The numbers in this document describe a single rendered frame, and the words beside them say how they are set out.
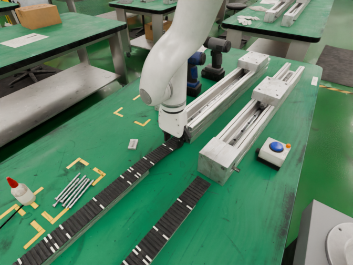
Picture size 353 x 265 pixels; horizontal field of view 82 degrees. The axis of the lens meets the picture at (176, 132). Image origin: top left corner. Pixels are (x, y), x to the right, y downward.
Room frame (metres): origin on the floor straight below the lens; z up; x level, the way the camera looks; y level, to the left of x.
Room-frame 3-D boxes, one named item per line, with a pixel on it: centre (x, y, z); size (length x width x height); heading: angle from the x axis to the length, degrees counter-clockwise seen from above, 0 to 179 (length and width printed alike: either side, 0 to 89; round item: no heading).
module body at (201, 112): (0.90, -0.27, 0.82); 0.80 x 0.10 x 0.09; 141
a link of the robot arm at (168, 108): (0.55, 0.01, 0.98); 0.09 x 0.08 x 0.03; 52
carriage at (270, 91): (0.78, -0.42, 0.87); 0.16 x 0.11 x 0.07; 141
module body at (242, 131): (0.78, -0.42, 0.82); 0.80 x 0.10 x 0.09; 141
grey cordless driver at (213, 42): (1.12, -0.19, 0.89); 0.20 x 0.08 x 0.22; 54
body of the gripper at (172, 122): (0.55, 0.01, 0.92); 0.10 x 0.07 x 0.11; 52
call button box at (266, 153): (0.48, -0.34, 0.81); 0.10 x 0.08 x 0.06; 51
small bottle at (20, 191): (0.32, 0.45, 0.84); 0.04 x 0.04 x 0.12
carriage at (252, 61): (1.09, -0.42, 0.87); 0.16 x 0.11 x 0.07; 141
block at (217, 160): (0.42, -0.15, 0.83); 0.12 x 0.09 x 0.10; 51
